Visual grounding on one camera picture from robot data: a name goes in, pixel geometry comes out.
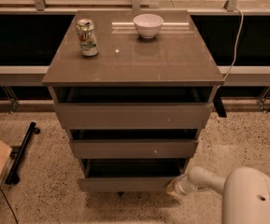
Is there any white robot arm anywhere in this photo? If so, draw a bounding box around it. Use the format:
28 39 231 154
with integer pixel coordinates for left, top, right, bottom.
166 167 270 224

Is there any grey top drawer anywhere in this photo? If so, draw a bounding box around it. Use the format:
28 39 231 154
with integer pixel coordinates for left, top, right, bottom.
50 87 213 130

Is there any grey drawer cabinet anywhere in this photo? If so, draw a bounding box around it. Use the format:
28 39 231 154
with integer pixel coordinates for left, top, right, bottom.
42 9 225 198

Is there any grey bottom drawer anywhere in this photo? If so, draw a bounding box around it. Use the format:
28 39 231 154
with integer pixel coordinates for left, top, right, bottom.
78 158 188 192

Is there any grey drawer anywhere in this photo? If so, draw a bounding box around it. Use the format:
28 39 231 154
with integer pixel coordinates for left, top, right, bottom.
70 129 198 159
78 158 188 192
50 87 213 130

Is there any white cable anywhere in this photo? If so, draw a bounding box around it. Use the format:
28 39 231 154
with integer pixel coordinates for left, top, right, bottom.
222 7 245 81

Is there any green soda can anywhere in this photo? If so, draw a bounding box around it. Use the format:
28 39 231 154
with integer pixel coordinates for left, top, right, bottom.
76 19 99 57

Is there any black metal bar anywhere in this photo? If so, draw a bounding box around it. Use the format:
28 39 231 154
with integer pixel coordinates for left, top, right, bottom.
5 121 40 185

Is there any black cabinet leg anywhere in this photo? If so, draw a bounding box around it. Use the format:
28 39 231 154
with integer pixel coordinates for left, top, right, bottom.
213 98 227 118

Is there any grey middle drawer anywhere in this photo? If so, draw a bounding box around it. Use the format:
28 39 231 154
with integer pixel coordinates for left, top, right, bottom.
70 129 198 159

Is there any white bowl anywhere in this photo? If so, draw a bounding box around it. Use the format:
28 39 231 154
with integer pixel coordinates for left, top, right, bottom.
134 14 163 39

